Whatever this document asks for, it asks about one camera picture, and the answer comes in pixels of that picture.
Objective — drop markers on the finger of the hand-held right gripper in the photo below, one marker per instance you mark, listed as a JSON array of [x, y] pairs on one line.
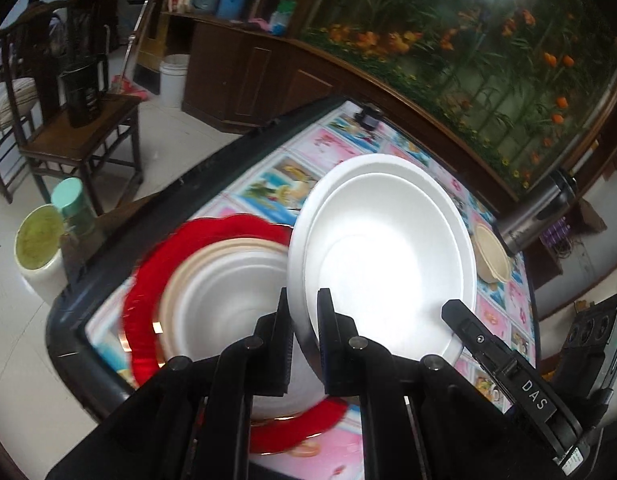
[[488, 350]]

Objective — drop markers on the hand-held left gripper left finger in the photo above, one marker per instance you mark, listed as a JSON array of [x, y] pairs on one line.
[[283, 350]]

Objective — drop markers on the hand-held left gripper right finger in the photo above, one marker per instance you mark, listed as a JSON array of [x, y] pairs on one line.
[[328, 345]]

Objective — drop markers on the white foam bowl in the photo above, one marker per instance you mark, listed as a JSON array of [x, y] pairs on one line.
[[223, 310], [388, 260]]

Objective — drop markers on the beige plastic bowl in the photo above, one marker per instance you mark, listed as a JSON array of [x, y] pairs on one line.
[[491, 255], [238, 246]]

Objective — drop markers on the red glass plate with label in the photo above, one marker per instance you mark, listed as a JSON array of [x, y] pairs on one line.
[[148, 285]]

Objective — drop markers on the purple bottle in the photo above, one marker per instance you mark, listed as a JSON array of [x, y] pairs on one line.
[[561, 227], [551, 235]]

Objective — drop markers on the stainless steel thermos jug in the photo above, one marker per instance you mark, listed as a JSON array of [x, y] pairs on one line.
[[533, 215]]

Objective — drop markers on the printed colourful tablecloth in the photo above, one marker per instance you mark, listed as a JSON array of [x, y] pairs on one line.
[[268, 185]]

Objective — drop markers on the black-edged table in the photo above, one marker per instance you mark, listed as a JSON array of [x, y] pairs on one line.
[[178, 185]]

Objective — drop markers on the small black gadget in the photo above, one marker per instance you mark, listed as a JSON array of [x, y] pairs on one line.
[[369, 117]]

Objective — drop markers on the white round bin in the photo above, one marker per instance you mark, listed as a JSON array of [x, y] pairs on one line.
[[38, 280]]

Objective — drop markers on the green-lidded jar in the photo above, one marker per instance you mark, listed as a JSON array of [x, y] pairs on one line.
[[71, 200]]

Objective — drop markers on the dark wooden cabinet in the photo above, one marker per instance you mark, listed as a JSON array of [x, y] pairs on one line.
[[228, 75]]

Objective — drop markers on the white plastic bucket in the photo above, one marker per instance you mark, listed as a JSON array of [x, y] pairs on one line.
[[173, 82]]

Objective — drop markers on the dark wooden chair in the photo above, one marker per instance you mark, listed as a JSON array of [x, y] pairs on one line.
[[83, 132]]

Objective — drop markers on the black container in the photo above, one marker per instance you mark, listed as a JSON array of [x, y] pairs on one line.
[[81, 95]]

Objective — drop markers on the pink cloth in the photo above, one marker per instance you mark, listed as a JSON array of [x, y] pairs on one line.
[[259, 24]]

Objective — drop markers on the green-capped bottle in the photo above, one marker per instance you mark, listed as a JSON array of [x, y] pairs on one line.
[[282, 17]]

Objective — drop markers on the wooden chair with cushion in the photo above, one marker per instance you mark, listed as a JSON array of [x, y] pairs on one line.
[[8, 100]]

